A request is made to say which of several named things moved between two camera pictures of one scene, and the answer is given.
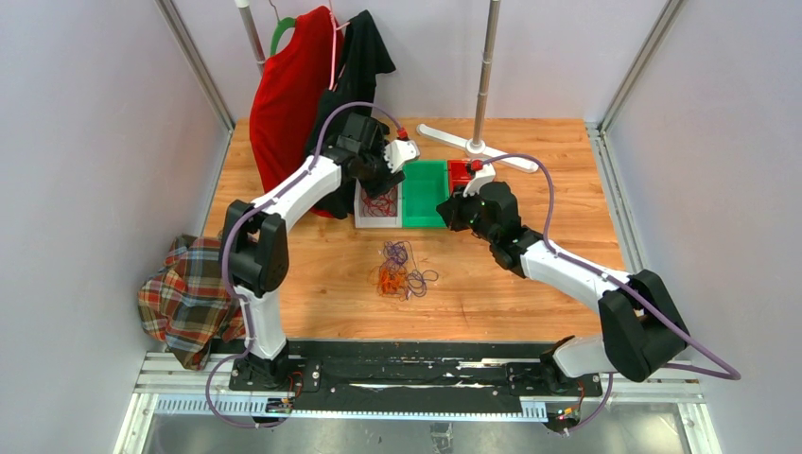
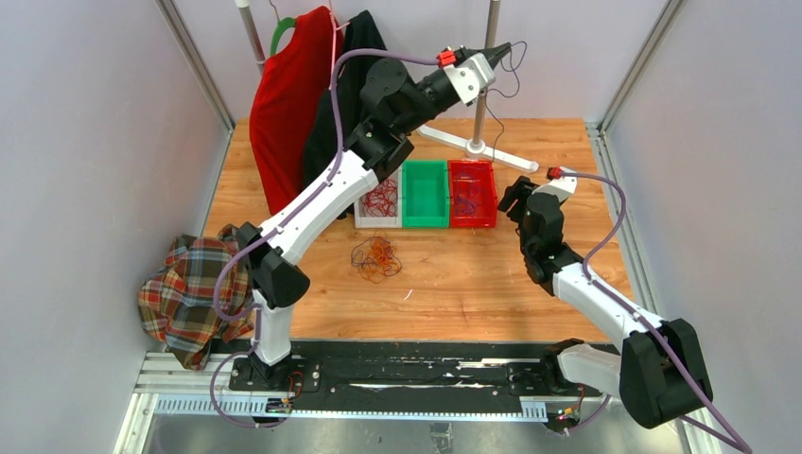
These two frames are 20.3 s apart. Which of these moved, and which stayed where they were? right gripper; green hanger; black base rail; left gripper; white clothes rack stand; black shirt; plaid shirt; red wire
Moved: right gripper; left gripper
Stayed: black base rail; plaid shirt; green hanger; red wire; black shirt; white clothes rack stand
